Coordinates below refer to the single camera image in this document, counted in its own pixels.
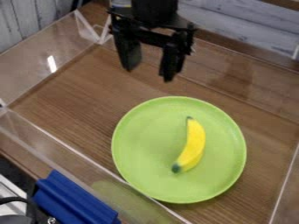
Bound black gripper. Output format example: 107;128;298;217
108;0;196;82

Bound yellow toy banana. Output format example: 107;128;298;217
172;116;205;173

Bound green round plate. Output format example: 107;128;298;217
111;96;248;204

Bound yellow blue labelled can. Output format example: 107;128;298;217
109;0;132;7

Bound blue plastic block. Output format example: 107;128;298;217
32;170;121;224

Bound clear acrylic corner bracket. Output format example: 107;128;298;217
73;10;113;46

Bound clear acrylic tray wall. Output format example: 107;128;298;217
0;108;192;224

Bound black cable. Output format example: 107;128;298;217
0;196;40;224

